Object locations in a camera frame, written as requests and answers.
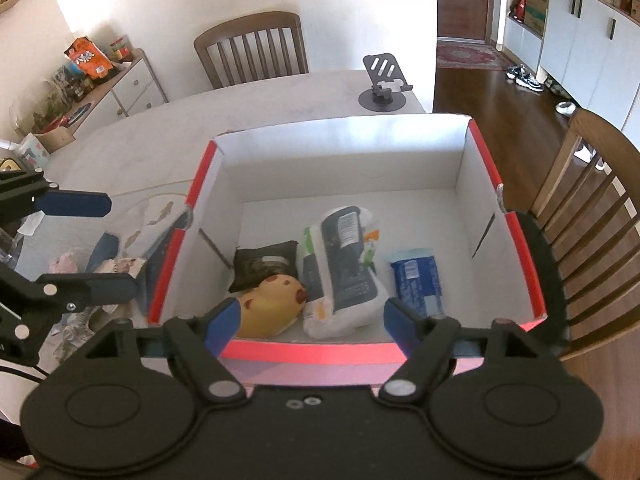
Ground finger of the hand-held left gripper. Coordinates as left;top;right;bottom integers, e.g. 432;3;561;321
0;260;141;367
0;169;113;220

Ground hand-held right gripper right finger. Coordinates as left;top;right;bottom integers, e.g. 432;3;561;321
378;297;551;404

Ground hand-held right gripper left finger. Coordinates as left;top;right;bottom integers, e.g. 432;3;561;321
86;297;248;404

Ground white printed pouch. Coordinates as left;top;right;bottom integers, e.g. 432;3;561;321
97;257;146;277

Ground pink printed packet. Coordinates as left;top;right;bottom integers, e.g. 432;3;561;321
48;252;84;274

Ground blue packet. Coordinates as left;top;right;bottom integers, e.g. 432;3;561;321
389;248;446;319

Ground yellow plush toy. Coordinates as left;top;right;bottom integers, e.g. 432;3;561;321
234;275;308;340

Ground blue and white snack bag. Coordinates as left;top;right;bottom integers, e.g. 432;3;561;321
296;205;392;339

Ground dark snack packet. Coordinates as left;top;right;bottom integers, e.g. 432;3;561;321
229;241;300;294

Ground red cardboard box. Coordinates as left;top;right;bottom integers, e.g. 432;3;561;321
146;112;569;366

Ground white marble desktop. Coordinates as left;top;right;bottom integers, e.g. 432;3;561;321
0;69;427;426

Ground white jar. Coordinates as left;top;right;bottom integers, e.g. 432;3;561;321
17;135;51;169

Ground small wooden box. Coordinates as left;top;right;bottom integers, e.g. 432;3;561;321
30;127;76;154

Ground white sideboard cabinet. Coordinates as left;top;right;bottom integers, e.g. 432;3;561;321
50;49;169;147

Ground orange snack bag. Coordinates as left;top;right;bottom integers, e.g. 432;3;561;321
63;36;114;81

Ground red and green can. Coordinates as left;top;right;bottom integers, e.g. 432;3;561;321
108;35;132;61

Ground grey phone stand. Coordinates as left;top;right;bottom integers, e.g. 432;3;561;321
358;53;414;111

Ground brown wooden chair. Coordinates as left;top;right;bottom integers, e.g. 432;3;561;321
520;108;640;362
193;11;310;91

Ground patterned red rug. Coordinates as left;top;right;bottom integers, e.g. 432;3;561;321
436;42;509;72

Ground dark brown door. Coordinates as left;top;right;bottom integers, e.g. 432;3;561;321
435;0;494;44

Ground brown cardboard box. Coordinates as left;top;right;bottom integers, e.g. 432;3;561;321
522;0;550;36

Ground grey lower cabinets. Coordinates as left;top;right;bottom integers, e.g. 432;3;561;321
537;0;640;132

